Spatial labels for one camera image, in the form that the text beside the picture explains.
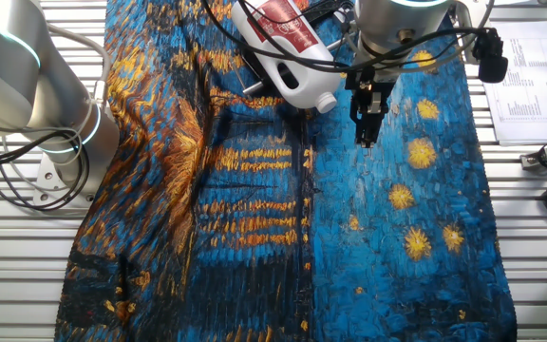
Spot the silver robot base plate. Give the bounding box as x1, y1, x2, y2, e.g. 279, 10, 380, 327
32, 154, 95, 210

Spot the thick grey robot cable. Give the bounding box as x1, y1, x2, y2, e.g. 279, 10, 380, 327
40, 21, 113, 113

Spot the starry night painted cloth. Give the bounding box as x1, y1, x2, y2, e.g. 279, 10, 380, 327
54, 0, 518, 342

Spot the black cable with bulky plug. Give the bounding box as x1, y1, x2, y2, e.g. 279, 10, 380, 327
200, 0, 510, 85

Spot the printed paper sheet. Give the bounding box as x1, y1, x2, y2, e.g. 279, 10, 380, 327
481, 21, 547, 146

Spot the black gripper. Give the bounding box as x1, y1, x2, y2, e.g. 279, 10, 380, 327
344, 65, 399, 149

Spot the white bottle with red label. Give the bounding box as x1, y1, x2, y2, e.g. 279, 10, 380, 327
231, 0, 343, 114

